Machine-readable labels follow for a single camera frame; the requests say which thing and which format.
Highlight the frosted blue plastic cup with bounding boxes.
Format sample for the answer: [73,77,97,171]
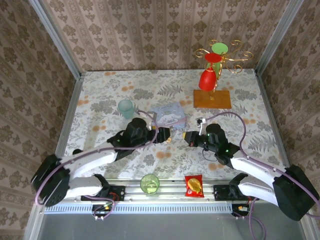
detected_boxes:
[117,99,136,120]

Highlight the red snack packet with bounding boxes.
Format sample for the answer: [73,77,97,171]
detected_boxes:
[184,174,205,199]

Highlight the green plastic cup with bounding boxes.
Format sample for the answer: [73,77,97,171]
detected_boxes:
[139,174,161,196]

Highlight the floral tablecloth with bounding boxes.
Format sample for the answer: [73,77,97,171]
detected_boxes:
[57,69,288,180]

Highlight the red wine glass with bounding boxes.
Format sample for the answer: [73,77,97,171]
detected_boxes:
[198,52,224,92]

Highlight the black electronics box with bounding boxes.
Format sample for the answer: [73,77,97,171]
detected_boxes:
[231,203,251,217]
[91,203,113,217]

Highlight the green wine glass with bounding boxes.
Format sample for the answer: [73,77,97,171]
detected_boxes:
[205,42,229,76]

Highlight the thin black wire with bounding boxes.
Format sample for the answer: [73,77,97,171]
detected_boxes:
[201,148,219,164]

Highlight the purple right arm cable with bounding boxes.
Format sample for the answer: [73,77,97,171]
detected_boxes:
[204,111,320,219]

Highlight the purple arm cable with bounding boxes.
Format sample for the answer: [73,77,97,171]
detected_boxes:
[34,109,159,206]
[204,111,320,219]

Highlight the gold wire rack wooden base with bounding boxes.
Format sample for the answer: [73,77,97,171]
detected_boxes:
[193,39,254,110]

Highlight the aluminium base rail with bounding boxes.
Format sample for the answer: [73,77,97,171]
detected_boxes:
[37,177,307,204]

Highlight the white slotted cable duct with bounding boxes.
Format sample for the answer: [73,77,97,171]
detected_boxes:
[44,202,234,214]

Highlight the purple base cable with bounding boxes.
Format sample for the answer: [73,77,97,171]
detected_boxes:
[91,195,116,221]
[234,198,267,240]

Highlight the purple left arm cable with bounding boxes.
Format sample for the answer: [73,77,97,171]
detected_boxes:
[34,109,159,206]

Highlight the aluminium frame post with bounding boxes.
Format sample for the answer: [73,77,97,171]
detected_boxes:
[255,0,305,76]
[27,0,85,80]

